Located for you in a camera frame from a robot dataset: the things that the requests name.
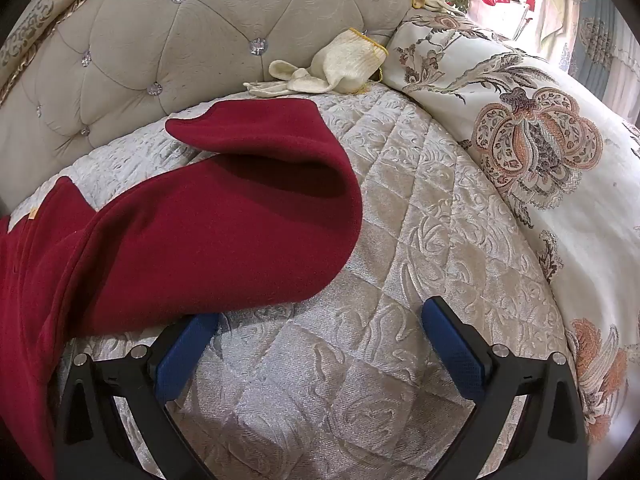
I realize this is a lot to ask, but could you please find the dark red knit garment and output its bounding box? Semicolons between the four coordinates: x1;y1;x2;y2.
1;99;362;478

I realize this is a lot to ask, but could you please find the cream quilted bedspread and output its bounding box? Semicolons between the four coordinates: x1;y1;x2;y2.
8;82;576;480

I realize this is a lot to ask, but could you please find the floral patterned duvet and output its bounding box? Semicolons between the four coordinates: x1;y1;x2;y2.
383;9;639;478

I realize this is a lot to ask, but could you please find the beige tufted headboard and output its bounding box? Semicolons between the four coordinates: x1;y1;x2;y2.
1;0;411;212

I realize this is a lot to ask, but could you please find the gold ornate pillow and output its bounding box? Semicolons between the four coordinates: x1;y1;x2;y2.
1;0;88;102

